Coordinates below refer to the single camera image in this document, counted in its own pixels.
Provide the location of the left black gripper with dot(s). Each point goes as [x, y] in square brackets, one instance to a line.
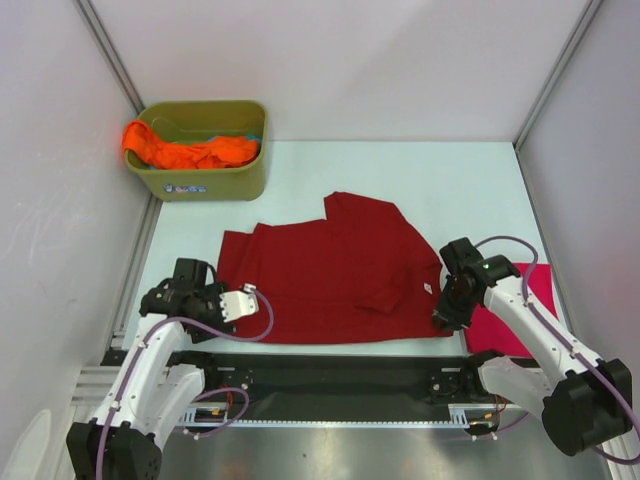
[212, 291]

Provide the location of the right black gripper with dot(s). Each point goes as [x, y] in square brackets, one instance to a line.
[454, 320]

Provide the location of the dark red t shirt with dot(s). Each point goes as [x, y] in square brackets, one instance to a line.
[362, 274]

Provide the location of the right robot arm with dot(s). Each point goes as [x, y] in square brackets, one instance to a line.
[582, 400]

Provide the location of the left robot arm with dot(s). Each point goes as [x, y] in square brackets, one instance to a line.
[125, 436]

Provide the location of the folded magenta t shirt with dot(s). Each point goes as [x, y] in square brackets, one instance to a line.
[488, 332]

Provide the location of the orange t shirt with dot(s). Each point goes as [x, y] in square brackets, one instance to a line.
[153, 151]

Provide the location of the teal cloth in bin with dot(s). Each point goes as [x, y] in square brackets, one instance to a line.
[235, 140]

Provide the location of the olive green plastic bin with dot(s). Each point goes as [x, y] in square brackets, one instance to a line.
[190, 122]

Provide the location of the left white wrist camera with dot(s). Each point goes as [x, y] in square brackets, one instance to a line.
[237, 304]

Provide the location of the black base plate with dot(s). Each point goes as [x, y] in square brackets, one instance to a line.
[343, 389]

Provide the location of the white slotted cable duct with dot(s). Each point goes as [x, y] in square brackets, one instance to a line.
[203, 417]

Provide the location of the aluminium rail frame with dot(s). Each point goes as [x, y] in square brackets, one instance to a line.
[93, 385]

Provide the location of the right corner aluminium post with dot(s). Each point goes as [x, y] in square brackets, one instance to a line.
[568, 51]

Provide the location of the corner aluminium post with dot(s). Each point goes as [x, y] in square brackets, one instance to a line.
[109, 51]
[568, 51]

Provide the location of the left corner aluminium post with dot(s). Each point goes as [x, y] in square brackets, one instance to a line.
[109, 51]

